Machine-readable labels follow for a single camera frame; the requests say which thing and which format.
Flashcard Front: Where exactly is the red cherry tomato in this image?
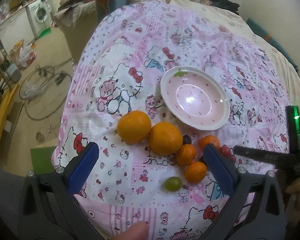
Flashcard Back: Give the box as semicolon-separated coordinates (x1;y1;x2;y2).
219;145;236;163

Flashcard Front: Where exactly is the small mandarin orange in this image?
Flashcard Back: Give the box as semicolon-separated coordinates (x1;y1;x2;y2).
175;144;197;166

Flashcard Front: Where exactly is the dark purple grape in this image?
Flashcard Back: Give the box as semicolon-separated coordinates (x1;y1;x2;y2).
183;135;192;145

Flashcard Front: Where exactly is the large orange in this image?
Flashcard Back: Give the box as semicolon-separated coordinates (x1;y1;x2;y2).
117;110;152;144
148;122;183;155

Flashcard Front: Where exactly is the person's right hand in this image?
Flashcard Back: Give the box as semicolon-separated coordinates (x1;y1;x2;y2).
285;178;300;227

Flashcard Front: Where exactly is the green floor mat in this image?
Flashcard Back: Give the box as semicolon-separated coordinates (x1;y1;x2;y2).
30;146;56;174

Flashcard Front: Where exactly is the green grape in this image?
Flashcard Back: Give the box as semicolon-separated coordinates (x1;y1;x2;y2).
164;177;183;192

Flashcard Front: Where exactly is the pink strawberry plate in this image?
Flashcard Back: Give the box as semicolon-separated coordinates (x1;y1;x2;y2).
160;66;230;131

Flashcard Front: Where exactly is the yellow wooden chair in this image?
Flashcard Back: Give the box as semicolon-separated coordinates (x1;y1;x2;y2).
0;84;20;142

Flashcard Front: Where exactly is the plastic bag on floor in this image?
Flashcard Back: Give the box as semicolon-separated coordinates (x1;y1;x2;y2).
19;45;37;68

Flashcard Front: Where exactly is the pink Hello Kitty blanket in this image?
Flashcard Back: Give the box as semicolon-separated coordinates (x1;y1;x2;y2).
52;0;290;239

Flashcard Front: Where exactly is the white washing machine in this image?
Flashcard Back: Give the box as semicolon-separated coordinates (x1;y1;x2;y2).
26;0;52;40

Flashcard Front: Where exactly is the cable coil on floor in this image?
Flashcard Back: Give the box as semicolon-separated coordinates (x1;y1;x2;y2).
18;57;74;121

